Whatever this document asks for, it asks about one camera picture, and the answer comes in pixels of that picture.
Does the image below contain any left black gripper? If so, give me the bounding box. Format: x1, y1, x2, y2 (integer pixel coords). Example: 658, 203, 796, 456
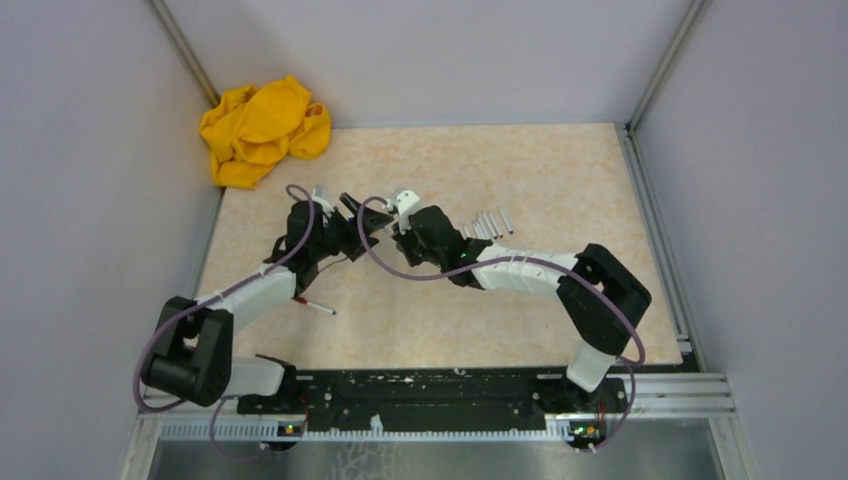
311, 193, 394, 262

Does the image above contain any red cap marker pen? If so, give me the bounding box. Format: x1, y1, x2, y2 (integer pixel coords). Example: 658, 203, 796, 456
486, 211, 503, 239

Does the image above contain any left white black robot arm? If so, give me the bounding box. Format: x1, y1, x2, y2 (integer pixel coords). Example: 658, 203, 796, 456
133, 193, 393, 412

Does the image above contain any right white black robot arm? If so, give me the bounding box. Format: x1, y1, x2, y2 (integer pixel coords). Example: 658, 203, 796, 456
388, 204, 652, 412

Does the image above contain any yellow crumpled cloth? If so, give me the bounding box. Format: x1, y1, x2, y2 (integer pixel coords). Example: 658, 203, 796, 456
198, 75, 333, 190

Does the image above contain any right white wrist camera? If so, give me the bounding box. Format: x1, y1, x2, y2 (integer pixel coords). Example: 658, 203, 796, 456
387, 187, 423, 234

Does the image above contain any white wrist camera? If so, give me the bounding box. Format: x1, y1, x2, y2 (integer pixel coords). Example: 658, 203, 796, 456
311, 185, 334, 212
387, 187, 423, 234

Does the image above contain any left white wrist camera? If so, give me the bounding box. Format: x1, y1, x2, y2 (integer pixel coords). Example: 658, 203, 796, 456
311, 185, 334, 212

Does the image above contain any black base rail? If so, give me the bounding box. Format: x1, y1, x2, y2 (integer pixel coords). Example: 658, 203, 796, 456
236, 366, 628, 433

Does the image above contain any aluminium frame rail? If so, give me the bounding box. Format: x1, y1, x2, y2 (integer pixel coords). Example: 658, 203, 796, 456
132, 376, 244, 414

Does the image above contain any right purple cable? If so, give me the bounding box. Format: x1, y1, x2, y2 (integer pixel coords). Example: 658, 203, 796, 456
356, 195, 647, 453

